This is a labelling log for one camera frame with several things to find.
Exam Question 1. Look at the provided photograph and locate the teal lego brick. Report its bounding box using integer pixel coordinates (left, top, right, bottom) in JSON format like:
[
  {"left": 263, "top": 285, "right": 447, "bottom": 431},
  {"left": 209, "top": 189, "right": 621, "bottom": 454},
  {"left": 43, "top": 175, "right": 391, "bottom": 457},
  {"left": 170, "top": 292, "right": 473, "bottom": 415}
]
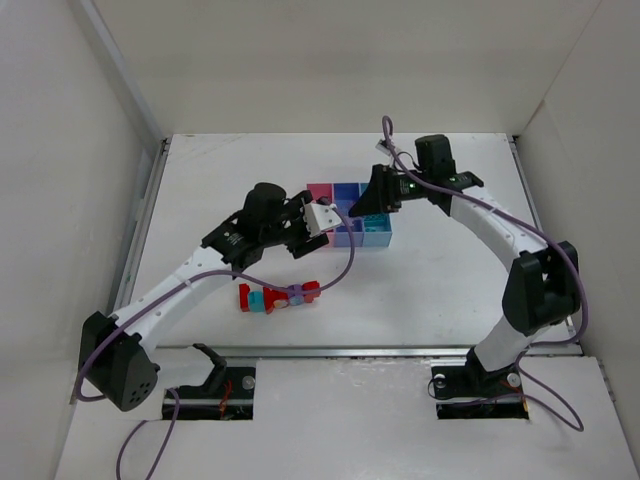
[{"left": 363, "top": 214, "right": 389, "bottom": 232}]

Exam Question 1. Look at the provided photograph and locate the purple arch lego brick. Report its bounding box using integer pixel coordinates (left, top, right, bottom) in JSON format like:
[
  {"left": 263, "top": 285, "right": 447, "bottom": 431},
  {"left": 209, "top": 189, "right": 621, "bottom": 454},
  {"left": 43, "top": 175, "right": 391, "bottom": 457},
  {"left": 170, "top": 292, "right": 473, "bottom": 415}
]
[{"left": 287, "top": 284, "right": 305, "bottom": 306}]

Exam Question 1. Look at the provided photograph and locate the red lego pile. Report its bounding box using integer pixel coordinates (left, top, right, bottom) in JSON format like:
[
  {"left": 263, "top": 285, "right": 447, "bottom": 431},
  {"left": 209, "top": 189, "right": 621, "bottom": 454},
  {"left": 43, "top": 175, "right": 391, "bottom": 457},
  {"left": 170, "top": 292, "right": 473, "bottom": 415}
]
[{"left": 238, "top": 281, "right": 320, "bottom": 314}]

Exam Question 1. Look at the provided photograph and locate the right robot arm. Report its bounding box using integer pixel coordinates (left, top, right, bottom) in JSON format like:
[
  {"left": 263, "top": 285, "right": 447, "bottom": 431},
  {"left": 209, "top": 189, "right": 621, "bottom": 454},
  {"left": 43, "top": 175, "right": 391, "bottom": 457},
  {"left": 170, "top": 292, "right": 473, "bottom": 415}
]
[{"left": 349, "top": 134, "right": 580, "bottom": 400}]

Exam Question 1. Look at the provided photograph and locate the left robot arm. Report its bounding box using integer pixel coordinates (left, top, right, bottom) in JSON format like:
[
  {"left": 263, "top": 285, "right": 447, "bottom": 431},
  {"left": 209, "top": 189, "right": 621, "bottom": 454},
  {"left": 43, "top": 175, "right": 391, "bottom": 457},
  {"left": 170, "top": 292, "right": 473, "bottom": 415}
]
[{"left": 73, "top": 182, "right": 343, "bottom": 412}]

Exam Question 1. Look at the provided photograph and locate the light blue container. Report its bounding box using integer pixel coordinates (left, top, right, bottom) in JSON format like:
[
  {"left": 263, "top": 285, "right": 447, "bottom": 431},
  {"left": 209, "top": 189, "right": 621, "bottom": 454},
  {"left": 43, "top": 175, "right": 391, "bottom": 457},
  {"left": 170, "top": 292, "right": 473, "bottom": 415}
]
[{"left": 361, "top": 214, "right": 392, "bottom": 248}]

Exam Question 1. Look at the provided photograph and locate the purple-blue container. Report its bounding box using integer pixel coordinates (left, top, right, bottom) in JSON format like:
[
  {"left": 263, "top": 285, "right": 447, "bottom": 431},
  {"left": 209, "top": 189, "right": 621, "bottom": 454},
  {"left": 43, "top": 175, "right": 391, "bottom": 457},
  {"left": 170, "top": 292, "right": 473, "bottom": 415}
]
[{"left": 333, "top": 183, "right": 364, "bottom": 248}]

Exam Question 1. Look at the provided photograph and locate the pink container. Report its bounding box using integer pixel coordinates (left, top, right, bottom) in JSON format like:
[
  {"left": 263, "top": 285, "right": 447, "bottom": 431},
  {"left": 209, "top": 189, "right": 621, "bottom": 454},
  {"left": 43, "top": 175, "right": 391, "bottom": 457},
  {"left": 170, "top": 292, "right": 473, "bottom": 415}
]
[{"left": 306, "top": 183, "right": 335, "bottom": 248}]

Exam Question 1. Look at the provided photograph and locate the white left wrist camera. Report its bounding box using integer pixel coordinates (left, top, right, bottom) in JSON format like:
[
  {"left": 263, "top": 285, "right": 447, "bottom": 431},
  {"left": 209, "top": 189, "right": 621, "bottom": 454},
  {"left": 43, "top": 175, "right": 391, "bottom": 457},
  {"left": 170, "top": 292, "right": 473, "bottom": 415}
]
[{"left": 303, "top": 202, "right": 342, "bottom": 238}]

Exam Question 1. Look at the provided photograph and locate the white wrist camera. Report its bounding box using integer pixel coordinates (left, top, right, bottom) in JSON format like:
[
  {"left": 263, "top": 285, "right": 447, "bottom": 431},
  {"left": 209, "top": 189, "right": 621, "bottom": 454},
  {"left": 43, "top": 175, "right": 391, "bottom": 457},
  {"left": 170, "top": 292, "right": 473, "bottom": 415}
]
[
  {"left": 303, "top": 202, "right": 342, "bottom": 238},
  {"left": 375, "top": 140, "right": 391, "bottom": 156}
]

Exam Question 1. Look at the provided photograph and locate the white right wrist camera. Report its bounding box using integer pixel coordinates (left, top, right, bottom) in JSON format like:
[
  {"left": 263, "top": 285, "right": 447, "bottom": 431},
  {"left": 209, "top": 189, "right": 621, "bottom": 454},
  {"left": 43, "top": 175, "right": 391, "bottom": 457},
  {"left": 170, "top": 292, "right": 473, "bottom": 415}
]
[{"left": 375, "top": 140, "right": 391, "bottom": 156}]

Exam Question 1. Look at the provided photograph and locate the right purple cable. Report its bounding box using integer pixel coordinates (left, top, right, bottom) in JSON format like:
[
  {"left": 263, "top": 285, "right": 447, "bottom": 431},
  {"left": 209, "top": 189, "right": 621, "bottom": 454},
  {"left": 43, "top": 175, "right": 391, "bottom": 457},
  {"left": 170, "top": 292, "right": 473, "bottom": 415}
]
[{"left": 380, "top": 115, "right": 586, "bottom": 432}]

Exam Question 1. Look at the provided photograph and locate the purple cable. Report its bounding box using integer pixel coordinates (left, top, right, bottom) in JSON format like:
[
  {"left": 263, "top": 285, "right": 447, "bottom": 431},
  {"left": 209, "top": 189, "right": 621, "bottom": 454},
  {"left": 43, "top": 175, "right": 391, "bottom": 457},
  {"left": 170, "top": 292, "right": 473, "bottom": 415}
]
[
  {"left": 380, "top": 115, "right": 586, "bottom": 432},
  {"left": 72, "top": 197, "right": 357, "bottom": 480}
]

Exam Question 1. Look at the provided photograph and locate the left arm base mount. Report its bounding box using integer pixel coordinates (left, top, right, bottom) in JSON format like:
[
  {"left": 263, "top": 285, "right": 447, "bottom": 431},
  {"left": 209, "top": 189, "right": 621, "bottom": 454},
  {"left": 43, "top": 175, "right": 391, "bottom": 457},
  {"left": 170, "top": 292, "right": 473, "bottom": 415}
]
[{"left": 176, "top": 364, "right": 257, "bottom": 421}]

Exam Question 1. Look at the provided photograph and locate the aluminium rail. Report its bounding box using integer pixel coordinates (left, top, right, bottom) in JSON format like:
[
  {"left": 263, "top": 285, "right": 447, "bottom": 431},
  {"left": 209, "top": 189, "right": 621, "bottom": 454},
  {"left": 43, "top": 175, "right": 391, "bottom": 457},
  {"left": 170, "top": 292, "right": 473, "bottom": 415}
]
[{"left": 148, "top": 344, "right": 583, "bottom": 361}]

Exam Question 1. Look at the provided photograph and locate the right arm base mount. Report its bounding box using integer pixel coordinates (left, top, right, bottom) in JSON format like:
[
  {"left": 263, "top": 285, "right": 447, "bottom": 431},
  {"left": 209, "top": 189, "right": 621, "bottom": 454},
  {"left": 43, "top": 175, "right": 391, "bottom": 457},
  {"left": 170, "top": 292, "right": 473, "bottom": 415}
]
[{"left": 428, "top": 365, "right": 529, "bottom": 420}]

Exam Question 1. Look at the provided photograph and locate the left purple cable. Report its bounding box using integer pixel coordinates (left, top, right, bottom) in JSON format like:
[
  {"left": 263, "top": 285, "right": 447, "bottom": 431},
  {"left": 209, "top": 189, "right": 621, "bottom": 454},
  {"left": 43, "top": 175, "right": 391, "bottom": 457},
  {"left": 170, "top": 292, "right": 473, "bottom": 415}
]
[{"left": 72, "top": 197, "right": 357, "bottom": 480}]

